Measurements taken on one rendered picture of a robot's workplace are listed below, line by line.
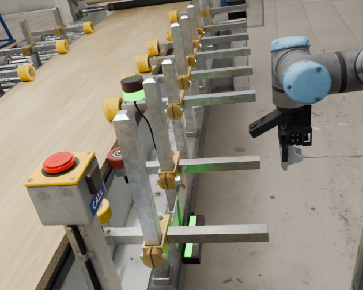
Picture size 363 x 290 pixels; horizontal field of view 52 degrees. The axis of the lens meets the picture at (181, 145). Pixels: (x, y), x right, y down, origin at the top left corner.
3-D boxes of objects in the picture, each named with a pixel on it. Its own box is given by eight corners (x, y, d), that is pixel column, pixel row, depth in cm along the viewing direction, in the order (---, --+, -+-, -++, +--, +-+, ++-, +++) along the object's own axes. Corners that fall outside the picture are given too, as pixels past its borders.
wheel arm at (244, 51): (250, 53, 169) (249, 45, 167) (250, 55, 166) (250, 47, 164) (144, 64, 178) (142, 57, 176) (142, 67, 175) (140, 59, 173)
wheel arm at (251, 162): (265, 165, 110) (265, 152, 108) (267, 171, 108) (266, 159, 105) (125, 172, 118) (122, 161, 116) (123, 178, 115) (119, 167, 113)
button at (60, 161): (82, 160, 49) (78, 149, 48) (70, 178, 46) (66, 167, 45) (53, 162, 50) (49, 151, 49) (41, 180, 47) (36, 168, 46)
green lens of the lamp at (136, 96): (148, 91, 100) (147, 83, 99) (144, 100, 95) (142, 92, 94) (127, 92, 101) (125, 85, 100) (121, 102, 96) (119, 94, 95)
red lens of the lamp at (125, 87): (147, 82, 99) (145, 74, 97) (142, 91, 93) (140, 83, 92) (125, 84, 100) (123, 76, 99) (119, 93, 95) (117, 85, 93)
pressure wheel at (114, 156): (142, 174, 121) (135, 143, 115) (136, 189, 114) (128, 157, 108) (118, 175, 122) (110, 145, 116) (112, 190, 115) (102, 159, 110)
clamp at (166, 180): (182, 164, 118) (180, 150, 115) (176, 190, 106) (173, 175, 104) (165, 164, 119) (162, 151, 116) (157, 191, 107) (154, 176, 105)
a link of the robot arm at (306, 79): (345, 60, 74) (325, 43, 85) (286, 68, 75) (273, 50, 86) (342, 103, 78) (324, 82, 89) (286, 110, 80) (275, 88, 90)
